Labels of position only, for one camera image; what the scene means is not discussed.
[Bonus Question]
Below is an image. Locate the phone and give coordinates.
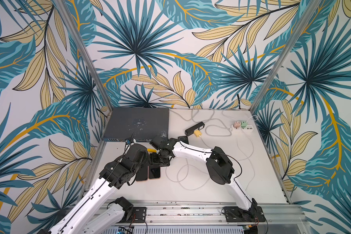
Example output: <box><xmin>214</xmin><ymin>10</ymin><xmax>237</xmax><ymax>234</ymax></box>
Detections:
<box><xmin>177</xmin><ymin>136</ymin><xmax>189</xmax><ymax>145</ymax></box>
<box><xmin>136</xmin><ymin>164</ymin><xmax>149</xmax><ymax>182</ymax></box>
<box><xmin>148</xmin><ymin>165</ymin><xmax>161</xmax><ymax>179</ymax></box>

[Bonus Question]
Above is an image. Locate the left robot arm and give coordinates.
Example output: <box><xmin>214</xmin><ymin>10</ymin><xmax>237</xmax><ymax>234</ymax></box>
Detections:
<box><xmin>38</xmin><ymin>142</ymin><xmax>149</xmax><ymax>234</ymax></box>

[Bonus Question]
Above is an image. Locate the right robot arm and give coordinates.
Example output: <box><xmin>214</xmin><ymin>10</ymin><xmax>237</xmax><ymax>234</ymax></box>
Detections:
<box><xmin>150</xmin><ymin>138</ymin><xmax>257</xmax><ymax>218</ymax></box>

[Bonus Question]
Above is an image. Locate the black power strip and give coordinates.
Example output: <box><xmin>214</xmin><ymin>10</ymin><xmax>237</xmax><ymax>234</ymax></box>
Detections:
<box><xmin>184</xmin><ymin>121</ymin><xmax>205</xmax><ymax>136</ymax></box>

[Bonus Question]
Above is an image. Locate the yellow charger plug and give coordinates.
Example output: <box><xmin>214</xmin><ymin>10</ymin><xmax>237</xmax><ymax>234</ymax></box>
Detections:
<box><xmin>194</xmin><ymin>130</ymin><xmax>202</xmax><ymax>137</ymax></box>

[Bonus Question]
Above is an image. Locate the green charger plug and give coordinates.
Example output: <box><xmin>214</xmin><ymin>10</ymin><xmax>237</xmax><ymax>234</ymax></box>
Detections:
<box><xmin>240</xmin><ymin>121</ymin><xmax>248</xmax><ymax>128</ymax></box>

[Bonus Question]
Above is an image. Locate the white power strip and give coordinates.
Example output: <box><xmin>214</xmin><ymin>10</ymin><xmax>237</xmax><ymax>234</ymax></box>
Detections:
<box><xmin>231</xmin><ymin>124</ymin><xmax>254</xmax><ymax>133</ymax></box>

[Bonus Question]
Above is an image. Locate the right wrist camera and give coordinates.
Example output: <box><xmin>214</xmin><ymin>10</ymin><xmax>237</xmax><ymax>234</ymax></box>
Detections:
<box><xmin>150</xmin><ymin>136</ymin><xmax>167</xmax><ymax>150</ymax></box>

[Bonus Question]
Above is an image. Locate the dark grey network switch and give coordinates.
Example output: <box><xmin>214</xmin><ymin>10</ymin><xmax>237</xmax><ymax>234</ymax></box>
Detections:
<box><xmin>102</xmin><ymin>107</ymin><xmax>170</xmax><ymax>142</ymax></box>

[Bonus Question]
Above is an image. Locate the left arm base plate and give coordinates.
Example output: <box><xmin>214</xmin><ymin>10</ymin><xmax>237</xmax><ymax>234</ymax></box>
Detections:
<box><xmin>116</xmin><ymin>207</ymin><xmax>147</xmax><ymax>224</ymax></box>

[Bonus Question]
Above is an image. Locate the grey power cord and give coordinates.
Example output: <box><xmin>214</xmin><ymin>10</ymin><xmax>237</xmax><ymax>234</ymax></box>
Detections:
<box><xmin>171</xmin><ymin>109</ymin><xmax>234</xmax><ymax>137</ymax></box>

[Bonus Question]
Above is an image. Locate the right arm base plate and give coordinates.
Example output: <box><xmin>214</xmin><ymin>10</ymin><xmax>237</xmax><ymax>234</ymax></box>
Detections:
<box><xmin>221</xmin><ymin>206</ymin><xmax>266</xmax><ymax>223</ymax></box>

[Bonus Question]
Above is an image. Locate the aluminium front rail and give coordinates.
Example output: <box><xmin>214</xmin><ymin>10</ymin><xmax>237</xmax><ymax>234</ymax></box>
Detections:
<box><xmin>94</xmin><ymin>201</ymin><xmax>312</xmax><ymax>234</ymax></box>

